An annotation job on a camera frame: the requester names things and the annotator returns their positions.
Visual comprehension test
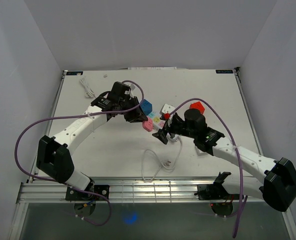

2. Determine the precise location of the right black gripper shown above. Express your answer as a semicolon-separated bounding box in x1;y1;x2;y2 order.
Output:
152;115;197;145

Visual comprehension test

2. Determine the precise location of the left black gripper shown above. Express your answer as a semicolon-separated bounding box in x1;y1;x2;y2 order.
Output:
118;96;148;124

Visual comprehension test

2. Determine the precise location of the pink plug adapter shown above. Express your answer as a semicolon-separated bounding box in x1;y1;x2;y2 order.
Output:
142;117;154;132

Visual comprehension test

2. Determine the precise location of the white multicolour power strip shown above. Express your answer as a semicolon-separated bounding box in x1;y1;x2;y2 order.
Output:
141;111;183;183

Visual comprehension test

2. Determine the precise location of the blue cube socket adapter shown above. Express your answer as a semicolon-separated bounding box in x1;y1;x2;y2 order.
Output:
140;99;153;116

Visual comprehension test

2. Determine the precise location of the red cube socket adapter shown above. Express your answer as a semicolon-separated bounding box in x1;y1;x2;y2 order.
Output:
189;101;205;115

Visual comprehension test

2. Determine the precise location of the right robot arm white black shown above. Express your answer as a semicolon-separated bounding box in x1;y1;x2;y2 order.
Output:
153;108;296;212

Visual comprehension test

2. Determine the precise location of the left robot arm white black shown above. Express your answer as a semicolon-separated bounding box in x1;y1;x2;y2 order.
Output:
36;80;148;200

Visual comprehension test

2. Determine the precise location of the white plug adapter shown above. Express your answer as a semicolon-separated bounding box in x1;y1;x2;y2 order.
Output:
194;146;206;157

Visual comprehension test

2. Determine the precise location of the orange power strip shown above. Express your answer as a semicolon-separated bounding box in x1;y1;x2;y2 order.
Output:
79;77;97;99

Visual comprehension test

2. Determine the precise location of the left corner label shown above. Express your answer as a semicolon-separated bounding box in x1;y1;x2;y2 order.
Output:
65;71;84;76

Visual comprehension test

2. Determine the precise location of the corner label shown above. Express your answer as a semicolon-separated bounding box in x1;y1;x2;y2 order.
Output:
215;69;234;74
65;71;84;76

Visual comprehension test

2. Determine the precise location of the right corner label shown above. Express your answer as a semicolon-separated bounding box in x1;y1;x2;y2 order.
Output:
215;69;234;74

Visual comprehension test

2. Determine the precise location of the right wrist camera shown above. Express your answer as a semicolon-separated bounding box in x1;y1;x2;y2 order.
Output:
159;103;175;121

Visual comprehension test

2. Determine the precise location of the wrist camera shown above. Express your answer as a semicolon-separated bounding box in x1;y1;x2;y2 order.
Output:
159;103;175;121
128;83;136;91

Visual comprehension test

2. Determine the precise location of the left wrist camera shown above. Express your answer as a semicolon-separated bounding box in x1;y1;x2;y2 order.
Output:
128;83;136;91

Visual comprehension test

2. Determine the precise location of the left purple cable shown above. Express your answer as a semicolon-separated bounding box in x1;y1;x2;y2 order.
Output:
14;79;146;227

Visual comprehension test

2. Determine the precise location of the purple cable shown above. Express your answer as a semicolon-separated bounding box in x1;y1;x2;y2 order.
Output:
14;79;146;227
169;97;249;239

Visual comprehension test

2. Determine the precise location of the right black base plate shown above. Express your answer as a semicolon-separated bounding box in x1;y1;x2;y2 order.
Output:
194;184;239;200

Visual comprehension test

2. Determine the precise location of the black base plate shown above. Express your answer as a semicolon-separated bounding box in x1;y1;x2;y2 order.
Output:
194;184;239;200
64;184;110;201

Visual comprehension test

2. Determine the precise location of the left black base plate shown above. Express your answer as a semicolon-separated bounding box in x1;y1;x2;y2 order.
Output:
64;184;110;201

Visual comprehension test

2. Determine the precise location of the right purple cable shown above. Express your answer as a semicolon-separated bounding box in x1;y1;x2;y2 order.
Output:
169;97;249;239

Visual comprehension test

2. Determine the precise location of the aluminium frame rail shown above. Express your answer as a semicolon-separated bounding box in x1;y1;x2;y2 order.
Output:
15;178;289;205

